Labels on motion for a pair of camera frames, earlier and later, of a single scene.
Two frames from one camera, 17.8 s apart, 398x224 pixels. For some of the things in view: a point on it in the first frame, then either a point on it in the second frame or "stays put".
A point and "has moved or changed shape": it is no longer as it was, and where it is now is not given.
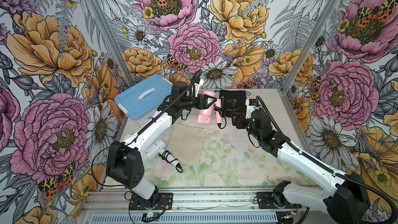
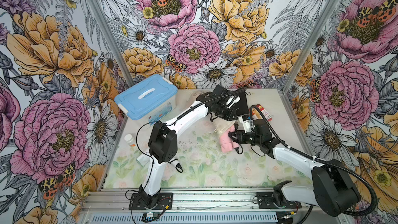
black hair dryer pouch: x=233 y=101 stays put
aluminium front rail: x=189 y=206 stays put
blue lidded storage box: x=139 y=100 stays put
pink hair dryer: x=204 y=115 has moved or changed shape
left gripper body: x=190 y=102 -> x=223 y=112
